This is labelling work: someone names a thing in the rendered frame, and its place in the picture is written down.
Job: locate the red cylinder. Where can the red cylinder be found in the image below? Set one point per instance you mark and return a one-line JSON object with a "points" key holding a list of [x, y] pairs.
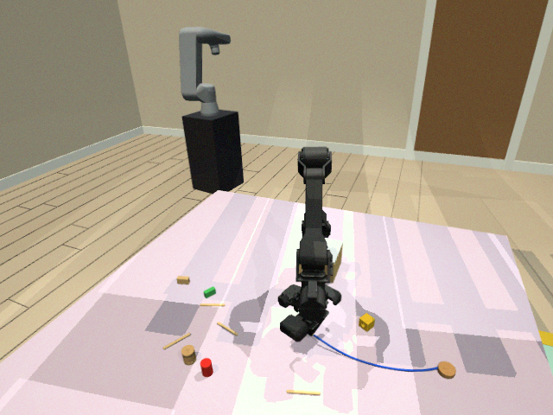
{"points": [[206, 367]]}

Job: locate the small green block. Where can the small green block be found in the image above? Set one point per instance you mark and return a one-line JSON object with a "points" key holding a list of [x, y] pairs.
{"points": [[209, 292]]}

